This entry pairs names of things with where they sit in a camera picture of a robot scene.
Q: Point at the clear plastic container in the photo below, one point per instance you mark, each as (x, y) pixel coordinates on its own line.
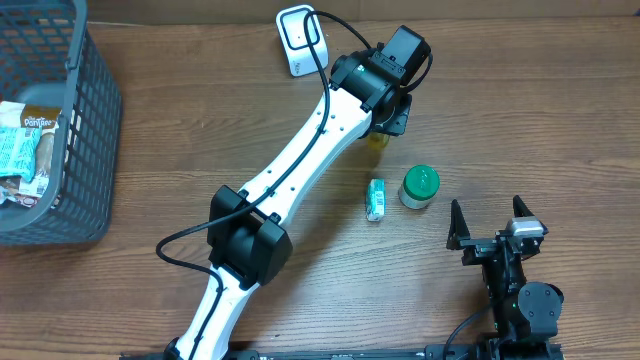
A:
(378, 141)

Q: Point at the green lid spice jar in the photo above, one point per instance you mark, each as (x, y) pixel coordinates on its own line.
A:
(419, 187)

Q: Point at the brown white snack wrapper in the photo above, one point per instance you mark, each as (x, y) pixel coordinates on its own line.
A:
(25, 193)

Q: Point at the white barcode scanner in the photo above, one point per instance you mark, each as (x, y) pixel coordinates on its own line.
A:
(290, 22)

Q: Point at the brown Pantree snack packet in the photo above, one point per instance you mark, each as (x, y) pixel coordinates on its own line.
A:
(20, 115)

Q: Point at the grey plastic mesh basket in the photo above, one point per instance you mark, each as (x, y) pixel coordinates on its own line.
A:
(48, 58)

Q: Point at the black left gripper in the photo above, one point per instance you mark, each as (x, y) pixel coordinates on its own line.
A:
(399, 125)

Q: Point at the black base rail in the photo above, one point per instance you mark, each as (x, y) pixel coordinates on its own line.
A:
(430, 352)

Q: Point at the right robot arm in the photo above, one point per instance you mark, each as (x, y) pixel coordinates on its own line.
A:
(525, 313)

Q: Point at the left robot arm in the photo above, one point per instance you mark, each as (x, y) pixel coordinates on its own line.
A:
(247, 229)

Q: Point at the teal small carton box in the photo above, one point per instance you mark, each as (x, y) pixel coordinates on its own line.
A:
(375, 204)

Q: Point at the teal white snack packet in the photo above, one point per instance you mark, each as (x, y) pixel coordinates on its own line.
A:
(18, 152)

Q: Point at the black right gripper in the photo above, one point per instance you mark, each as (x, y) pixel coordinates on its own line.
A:
(490, 247)

